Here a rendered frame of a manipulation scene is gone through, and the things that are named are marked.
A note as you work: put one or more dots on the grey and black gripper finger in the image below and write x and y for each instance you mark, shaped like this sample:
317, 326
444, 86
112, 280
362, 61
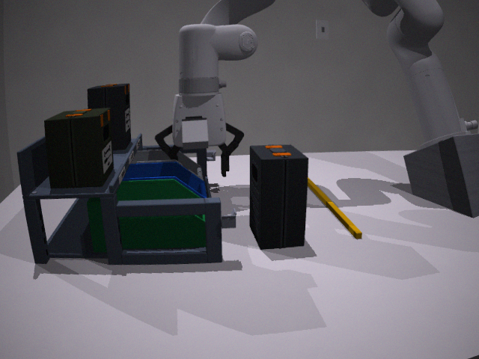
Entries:
171, 152
227, 150

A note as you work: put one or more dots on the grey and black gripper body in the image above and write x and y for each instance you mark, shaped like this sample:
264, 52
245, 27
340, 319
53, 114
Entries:
200, 104

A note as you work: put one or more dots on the green open bin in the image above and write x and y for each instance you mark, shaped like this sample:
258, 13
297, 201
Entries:
177, 231

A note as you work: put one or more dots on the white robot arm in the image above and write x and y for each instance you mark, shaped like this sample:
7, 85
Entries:
202, 46

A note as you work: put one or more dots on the yellow bar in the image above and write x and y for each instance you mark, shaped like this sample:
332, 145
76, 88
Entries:
332, 207

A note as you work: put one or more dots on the blue open bin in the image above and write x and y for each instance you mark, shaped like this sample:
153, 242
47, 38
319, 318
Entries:
166, 171

